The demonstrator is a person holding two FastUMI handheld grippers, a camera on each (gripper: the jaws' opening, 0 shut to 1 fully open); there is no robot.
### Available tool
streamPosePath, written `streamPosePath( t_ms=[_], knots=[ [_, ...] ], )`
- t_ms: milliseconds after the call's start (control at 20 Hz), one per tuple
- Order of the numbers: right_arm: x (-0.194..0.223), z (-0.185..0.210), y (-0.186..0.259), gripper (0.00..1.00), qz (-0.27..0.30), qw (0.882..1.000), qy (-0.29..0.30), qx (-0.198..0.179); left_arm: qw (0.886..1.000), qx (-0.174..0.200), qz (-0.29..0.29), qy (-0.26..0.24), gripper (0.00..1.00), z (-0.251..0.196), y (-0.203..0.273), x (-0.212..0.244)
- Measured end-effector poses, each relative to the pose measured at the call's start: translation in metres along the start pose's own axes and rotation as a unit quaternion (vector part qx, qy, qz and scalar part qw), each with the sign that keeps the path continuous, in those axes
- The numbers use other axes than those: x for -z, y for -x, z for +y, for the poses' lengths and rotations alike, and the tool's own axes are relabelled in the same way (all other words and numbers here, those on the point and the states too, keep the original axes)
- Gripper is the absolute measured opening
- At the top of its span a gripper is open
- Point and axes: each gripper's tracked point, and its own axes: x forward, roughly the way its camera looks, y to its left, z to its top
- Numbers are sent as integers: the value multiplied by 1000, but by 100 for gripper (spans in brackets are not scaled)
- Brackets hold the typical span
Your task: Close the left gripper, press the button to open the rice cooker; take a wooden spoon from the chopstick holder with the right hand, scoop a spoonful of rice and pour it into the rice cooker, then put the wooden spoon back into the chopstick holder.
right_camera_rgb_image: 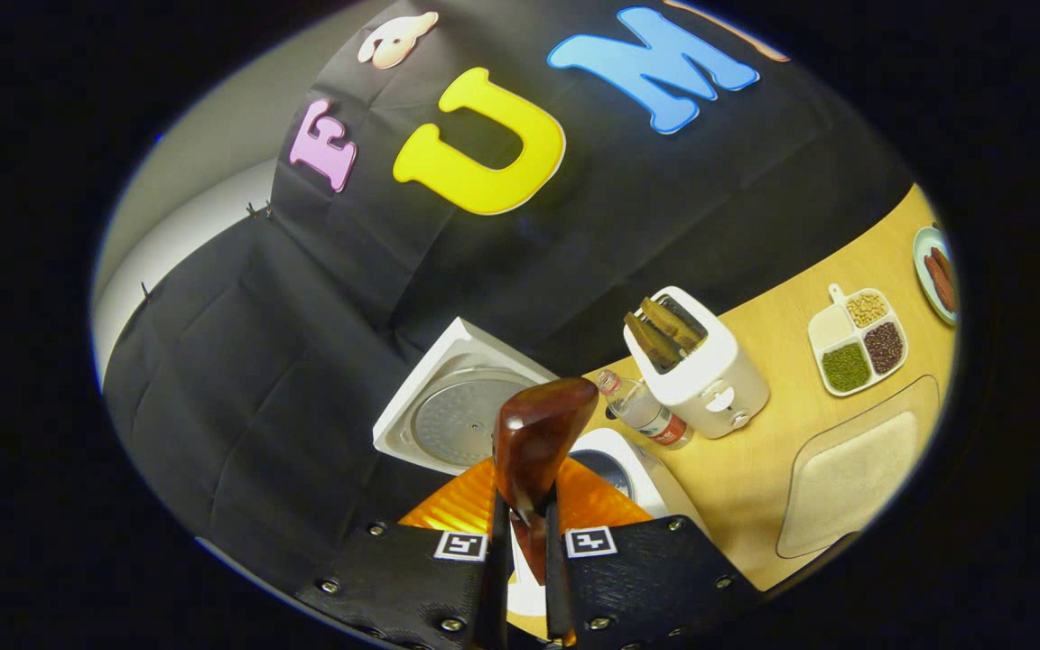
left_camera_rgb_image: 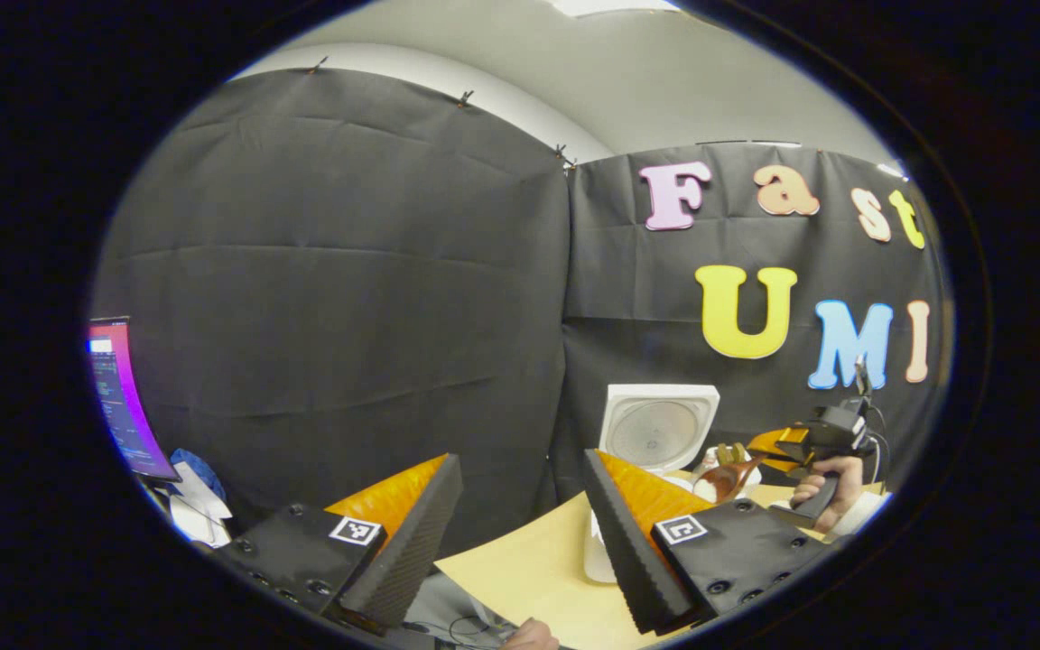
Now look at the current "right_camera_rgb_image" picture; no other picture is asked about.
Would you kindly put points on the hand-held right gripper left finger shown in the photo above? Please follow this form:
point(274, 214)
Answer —
point(496, 596)

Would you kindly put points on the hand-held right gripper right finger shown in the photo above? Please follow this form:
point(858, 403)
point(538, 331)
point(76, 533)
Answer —
point(556, 587)

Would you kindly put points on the brown wooden spoon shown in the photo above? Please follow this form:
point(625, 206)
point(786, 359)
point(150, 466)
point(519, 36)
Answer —
point(538, 433)

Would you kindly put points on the white rice cooker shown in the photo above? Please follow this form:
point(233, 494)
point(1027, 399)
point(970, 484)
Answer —
point(430, 397)

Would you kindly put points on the clear container of rice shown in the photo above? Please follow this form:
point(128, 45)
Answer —
point(854, 474)

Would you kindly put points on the clear water bottle red label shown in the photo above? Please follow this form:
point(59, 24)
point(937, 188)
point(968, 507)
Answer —
point(642, 408)

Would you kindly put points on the white toaster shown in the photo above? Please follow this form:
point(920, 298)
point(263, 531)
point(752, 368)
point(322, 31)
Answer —
point(710, 379)

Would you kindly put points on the brown toast slice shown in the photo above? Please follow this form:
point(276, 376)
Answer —
point(672, 323)
point(654, 343)

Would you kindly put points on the white divided bean dish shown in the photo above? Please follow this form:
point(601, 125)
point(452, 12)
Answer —
point(856, 341)

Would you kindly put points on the black cloth clip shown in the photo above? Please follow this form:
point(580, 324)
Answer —
point(258, 211)

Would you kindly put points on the red meat piece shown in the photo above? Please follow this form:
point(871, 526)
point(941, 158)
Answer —
point(937, 284)
point(946, 266)

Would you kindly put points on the pale green plate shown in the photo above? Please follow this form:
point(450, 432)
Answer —
point(922, 257)

